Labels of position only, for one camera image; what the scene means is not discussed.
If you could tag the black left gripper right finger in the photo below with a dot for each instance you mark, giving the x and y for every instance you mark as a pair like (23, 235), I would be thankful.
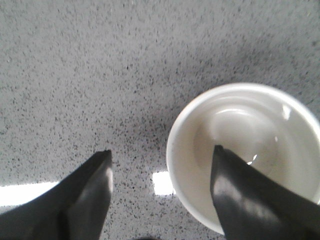
(251, 206)

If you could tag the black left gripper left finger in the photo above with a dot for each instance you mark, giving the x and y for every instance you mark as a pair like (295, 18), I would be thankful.
(75, 209)

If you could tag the white smiley mug black handle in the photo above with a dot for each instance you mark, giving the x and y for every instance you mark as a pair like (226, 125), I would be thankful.
(269, 129)

